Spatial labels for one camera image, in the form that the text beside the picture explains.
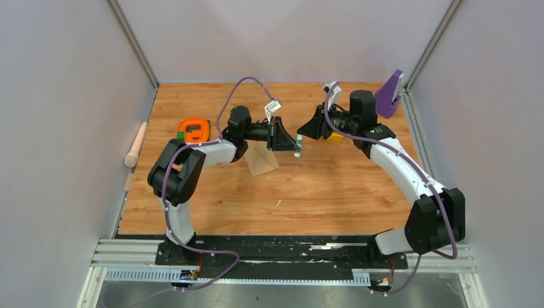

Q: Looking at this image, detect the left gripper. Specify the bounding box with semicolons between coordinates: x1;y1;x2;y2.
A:
241;116;300;152

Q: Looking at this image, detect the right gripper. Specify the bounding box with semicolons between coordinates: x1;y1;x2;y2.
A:
296;103;357;141

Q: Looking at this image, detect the white green glue stick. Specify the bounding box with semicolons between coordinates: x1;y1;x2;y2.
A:
294;134;303;158

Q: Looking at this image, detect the brown paper envelope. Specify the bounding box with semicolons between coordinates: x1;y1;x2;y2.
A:
244;141;280;176

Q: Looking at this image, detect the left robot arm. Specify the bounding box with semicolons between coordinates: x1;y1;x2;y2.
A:
148;106;302;265

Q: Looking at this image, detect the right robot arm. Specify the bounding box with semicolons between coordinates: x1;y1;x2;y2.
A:
297;90;466;268

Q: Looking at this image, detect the yellow toy window brick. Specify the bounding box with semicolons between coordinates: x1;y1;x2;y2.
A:
327;132;344;142

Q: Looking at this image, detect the purple plastic stand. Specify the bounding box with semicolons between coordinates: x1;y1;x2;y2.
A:
374;69;404;119

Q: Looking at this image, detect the orange toy track loop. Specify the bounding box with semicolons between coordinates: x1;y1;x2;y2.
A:
177;117;210;143

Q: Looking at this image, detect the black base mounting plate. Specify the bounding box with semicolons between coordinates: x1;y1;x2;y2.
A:
155;235;408;279

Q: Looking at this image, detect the wooden rolling pin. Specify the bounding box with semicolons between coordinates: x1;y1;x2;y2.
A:
124;122;148;168

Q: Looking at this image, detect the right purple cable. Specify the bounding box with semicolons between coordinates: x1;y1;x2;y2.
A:
323;81;458;296

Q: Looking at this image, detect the purple cable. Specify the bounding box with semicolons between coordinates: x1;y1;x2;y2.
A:
323;81;458;296
160;76;275;292

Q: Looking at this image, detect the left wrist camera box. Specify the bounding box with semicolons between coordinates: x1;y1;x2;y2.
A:
264;99;282;123

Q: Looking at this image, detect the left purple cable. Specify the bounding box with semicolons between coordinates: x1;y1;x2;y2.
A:
160;76;275;292

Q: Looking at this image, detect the slotted cable duct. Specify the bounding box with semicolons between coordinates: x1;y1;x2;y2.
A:
104;268;371;287

